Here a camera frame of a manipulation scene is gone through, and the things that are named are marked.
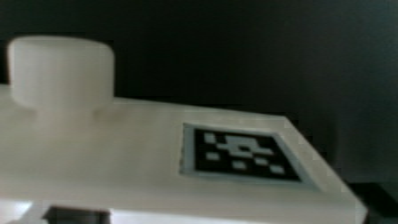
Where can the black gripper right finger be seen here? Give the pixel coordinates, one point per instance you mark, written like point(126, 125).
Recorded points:
point(378, 202)

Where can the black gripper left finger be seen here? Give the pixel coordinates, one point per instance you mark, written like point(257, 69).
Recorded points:
point(62, 215)

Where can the white front drawer tray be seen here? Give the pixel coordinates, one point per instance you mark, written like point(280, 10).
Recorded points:
point(167, 162)

